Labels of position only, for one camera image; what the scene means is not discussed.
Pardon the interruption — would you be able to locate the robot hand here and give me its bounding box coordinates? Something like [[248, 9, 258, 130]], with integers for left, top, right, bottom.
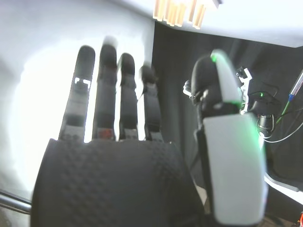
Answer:
[[30, 35, 269, 227]]

